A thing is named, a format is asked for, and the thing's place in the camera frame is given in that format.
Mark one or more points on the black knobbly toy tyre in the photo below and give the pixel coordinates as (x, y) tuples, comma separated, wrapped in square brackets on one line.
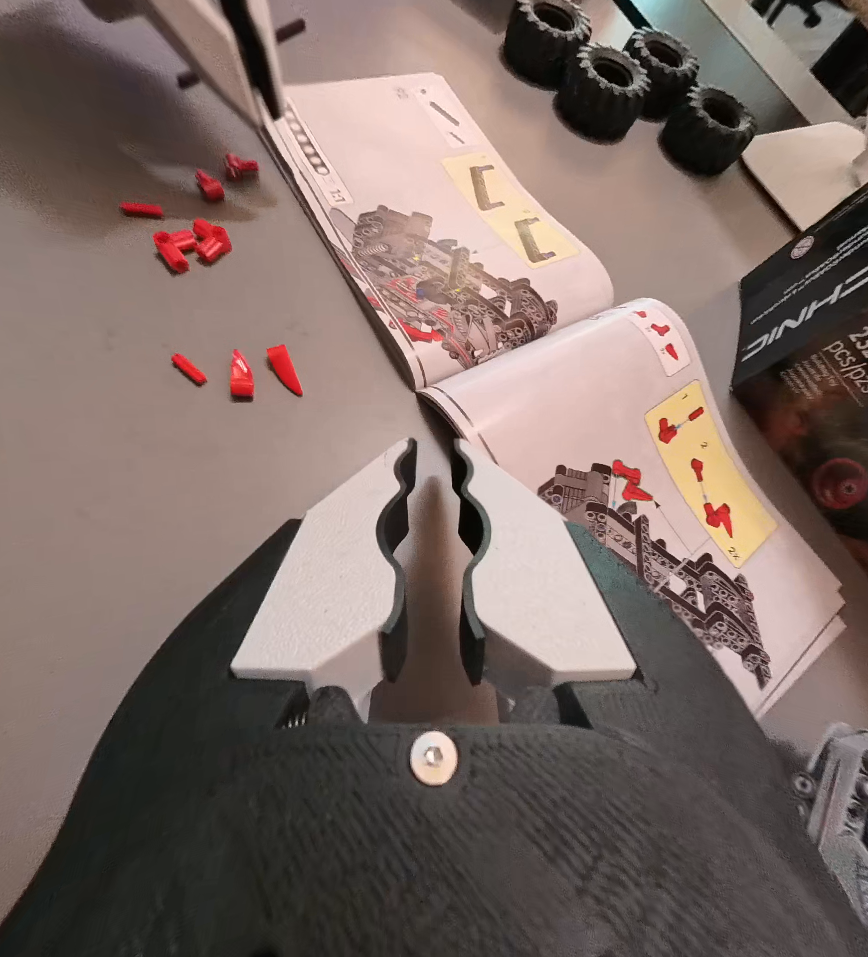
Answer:
[(546, 37), (665, 67), (604, 90), (709, 131)]

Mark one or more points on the grey brick vehicle model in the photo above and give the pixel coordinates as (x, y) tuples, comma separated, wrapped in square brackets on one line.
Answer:
[(860, 845)]

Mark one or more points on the grey desk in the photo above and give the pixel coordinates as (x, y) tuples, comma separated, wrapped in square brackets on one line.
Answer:
[(67, 523)]

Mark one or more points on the red curved tooth piece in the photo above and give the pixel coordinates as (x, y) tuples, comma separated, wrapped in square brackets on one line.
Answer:
[(241, 377), (284, 366)]

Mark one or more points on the red pin connector piece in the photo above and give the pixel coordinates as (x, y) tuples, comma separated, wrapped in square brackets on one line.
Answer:
[(241, 166), (209, 185)]

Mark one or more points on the brick model instruction booklet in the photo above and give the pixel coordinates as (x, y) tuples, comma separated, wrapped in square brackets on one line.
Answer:
[(576, 389)]

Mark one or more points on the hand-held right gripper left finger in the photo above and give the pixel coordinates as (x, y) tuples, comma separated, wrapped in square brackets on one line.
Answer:
[(321, 590)]

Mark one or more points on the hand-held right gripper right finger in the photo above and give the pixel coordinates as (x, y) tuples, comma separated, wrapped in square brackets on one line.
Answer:
[(553, 598)]

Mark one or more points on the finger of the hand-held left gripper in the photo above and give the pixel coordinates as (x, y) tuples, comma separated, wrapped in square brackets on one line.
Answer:
[(268, 45), (179, 30)]

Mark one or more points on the long black axle rod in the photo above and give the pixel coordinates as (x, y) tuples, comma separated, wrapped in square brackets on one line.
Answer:
[(294, 29)]

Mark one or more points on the red angled connector piece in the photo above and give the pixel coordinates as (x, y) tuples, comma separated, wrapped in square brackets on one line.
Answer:
[(172, 250), (213, 243)]

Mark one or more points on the black brick set box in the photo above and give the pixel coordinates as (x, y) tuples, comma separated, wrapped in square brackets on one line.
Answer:
[(837, 374)]

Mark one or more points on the red axle pin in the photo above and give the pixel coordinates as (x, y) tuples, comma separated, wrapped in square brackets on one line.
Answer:
[(142, 210), (189, 368)]

